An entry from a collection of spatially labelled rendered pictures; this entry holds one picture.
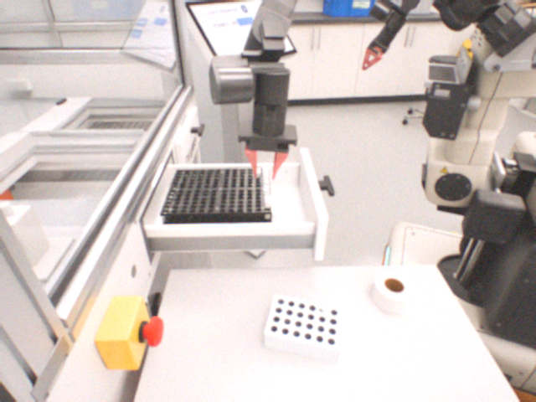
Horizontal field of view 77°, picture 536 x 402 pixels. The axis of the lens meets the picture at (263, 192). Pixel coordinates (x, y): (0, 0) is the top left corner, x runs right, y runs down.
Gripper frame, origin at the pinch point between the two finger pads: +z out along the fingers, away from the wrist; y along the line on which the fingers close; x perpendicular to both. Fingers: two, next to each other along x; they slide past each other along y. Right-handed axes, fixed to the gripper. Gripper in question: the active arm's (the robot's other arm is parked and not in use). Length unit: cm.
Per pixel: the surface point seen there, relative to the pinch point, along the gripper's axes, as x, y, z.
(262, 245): 6.7, -0.5, 12.3
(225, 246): 7.0, 6.6, 12.8
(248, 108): -108, 9, 27
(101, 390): 33.6, 20.0, 15.0
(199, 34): -88, 28, -9
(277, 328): 21.2, -3.8, 17.4
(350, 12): -336, -82, 1
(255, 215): -0.1, 1.2, 10.2
